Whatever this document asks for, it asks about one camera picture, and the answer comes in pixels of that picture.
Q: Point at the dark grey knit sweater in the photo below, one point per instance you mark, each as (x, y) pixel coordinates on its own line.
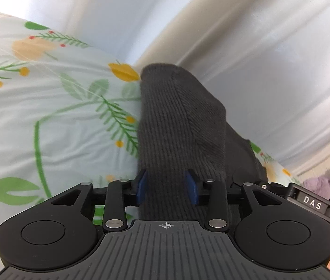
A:
(183, 127)

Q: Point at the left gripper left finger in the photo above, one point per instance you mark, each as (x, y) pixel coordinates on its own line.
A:
(120, 195)

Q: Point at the white sheer curtain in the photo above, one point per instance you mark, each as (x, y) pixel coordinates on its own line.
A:
(267, 61)

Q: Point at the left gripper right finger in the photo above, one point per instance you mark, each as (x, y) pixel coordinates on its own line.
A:
(212, 195)

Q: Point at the floral white bed sheet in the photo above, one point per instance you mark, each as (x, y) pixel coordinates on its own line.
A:
(69, 113)

